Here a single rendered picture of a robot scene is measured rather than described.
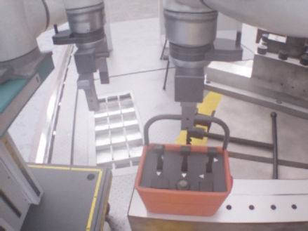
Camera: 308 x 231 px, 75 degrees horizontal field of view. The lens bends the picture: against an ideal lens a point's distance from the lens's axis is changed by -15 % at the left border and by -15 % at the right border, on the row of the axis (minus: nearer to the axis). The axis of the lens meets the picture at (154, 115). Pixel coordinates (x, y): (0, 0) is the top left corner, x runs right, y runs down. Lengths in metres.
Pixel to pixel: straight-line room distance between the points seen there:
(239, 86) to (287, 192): 1.12
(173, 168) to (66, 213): 0.67
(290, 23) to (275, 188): 0.53
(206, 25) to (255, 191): 0.45
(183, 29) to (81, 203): 0.89
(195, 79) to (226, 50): 0.07
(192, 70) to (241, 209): 0.37
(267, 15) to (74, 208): 1.01
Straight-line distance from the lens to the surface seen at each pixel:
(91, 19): 0.52
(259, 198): 0.64
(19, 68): 0.74
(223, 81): 1.70
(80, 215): 1.05
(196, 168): 0.52
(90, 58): 0.52
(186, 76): 0.37
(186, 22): 0.35
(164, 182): 0.49
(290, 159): 1.33
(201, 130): 1.28
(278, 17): 0.22
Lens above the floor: 1.20
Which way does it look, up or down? 38 degrees down
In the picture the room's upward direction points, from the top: 3 degrees counter-clockwise
